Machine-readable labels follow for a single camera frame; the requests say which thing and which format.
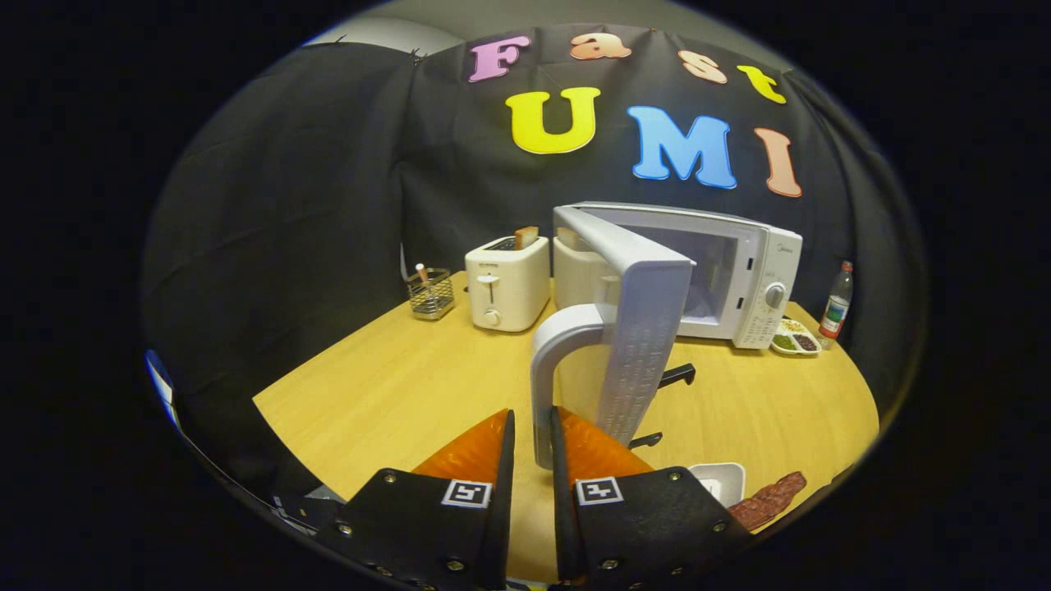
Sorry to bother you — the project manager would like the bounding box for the red sausage strip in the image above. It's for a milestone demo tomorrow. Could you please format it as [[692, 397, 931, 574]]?
[[727, 471, 808, 532]]

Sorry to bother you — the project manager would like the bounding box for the wire mesh basket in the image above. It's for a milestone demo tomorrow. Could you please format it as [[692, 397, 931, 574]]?
[[406, 268, 456, 321]]

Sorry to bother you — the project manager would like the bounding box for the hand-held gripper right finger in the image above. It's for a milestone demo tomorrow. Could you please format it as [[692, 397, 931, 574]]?
[[550, 405, 752, 587]]

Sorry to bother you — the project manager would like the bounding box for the black backdrop cloth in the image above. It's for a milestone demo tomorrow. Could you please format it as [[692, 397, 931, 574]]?
[[140, 25, 929, 526]]

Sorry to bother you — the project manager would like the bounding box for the small white rectangular dish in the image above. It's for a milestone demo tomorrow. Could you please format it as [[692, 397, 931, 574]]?
[[688, 462, 746, 508]]

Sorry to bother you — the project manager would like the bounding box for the white toaster oven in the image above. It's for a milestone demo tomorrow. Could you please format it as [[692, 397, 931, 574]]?
[[530, 201, 804, 470]]

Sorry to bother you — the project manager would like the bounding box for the clear plastic bottle red cap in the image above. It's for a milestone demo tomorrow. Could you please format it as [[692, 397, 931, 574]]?
[[818, 261, 855, 341]]

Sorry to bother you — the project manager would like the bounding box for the cream pop-up toaster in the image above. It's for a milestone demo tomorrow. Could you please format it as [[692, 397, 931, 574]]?
[[465, 236, 551, 333]]

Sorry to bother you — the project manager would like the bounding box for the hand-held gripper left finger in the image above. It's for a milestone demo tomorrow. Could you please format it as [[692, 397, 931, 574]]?
[[316, 409, 516, 591]]

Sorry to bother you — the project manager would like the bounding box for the white divided dish of beans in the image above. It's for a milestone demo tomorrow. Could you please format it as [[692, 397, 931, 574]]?
[[770, 318, 822, 356]]

